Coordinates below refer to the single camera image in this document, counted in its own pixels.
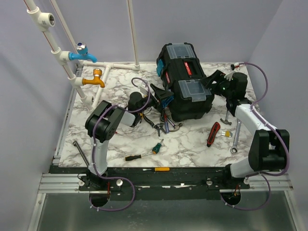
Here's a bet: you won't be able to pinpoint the red black utility knife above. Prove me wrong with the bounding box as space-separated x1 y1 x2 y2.
206 122 220 147

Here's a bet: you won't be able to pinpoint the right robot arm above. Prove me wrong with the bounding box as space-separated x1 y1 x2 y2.
200 70 290 189

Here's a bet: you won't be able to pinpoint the white PVC pipe frame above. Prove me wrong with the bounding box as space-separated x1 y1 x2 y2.
24 0 140 111

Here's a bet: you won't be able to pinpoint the orange water tap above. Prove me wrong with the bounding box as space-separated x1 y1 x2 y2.
82 68 105 88

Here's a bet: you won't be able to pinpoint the purple cable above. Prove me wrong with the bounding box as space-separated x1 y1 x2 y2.
90 77 152 213
220 62 289 211

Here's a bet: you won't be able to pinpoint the orange handle screwdriver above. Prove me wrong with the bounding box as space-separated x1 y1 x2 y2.
143 167 170 172

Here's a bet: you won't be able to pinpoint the aluminium extrusion rail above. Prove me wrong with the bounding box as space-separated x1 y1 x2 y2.
37 173 87 194

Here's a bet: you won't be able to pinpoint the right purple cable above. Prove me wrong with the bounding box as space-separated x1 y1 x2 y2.
220 62 289 211

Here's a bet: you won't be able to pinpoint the silver ratchet wrench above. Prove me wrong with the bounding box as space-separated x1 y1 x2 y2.
230 119 242 154

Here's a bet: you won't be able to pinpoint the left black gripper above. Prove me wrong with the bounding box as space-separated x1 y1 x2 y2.
138 84 174 114

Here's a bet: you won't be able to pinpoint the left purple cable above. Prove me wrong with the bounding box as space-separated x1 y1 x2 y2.
90 77 152 213

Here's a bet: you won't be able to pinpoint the black plastic toolbox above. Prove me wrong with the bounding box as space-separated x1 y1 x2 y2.
156 42 214 122

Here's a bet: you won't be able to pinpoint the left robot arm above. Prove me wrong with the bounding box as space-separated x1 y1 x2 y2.
85 84 174 190

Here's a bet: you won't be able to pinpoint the blue water tap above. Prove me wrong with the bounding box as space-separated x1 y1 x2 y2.
68 42 97 63

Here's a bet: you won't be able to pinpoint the silver claw hammer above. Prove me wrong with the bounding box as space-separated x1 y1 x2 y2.
167 118 183 132

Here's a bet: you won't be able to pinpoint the blue handle screwdriver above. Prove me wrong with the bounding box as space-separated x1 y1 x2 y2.
164 115 169 133

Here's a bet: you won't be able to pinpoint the black long nose pliers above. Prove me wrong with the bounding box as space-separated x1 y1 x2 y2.
149 121 166 137

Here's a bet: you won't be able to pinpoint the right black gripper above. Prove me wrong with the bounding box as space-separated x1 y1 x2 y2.
199 71 233 99

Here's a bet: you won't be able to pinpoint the small black claw hammer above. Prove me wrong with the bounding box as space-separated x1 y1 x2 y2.
220 110 232 125

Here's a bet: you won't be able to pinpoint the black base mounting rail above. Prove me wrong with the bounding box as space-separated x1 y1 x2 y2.
49 166 269 203

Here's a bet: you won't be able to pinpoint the green stubby screwdriver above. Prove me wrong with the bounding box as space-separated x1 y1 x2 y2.
152 139 164 154

